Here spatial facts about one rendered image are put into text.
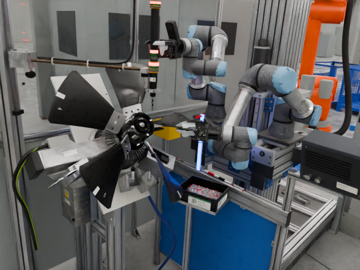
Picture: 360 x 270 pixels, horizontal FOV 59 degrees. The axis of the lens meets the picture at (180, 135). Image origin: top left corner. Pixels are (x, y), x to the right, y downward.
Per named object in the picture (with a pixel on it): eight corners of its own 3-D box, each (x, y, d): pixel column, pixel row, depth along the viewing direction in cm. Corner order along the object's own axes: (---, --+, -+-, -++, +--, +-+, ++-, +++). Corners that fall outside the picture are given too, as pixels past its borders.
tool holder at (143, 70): (138, 91, 138) (139, 68, 135) (143, 88, 144) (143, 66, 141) (158, 93, 136) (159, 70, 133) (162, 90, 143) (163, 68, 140)
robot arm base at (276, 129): (275, 128, 202) (277, 113, 199) (298, 135, 192) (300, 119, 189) (262, 133, 192) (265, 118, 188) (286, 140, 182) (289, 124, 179)
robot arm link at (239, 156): (232, 159, 155) (234, 139, 151) (251, 167, 147) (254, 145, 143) (222, 164, 150) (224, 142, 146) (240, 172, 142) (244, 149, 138)
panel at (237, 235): (158, 250, 224) (162, 165, 203) (160, 249, 225) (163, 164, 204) (259, 329, 170) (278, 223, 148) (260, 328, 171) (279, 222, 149)
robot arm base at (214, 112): (213, 112, 234) (214, 98, 231) (230, 117, 224) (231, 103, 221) (200, 115, 223) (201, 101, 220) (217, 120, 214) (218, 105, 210)
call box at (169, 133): (151, 135, 198) (151, 119, 195) (163, 132, 205) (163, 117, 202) (168, 143, 188) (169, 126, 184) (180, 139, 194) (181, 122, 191)
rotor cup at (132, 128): (107, 130, 138) (120, 117, 129) (129, 117, 148) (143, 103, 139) (127, 157, 139) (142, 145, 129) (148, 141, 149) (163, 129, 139)
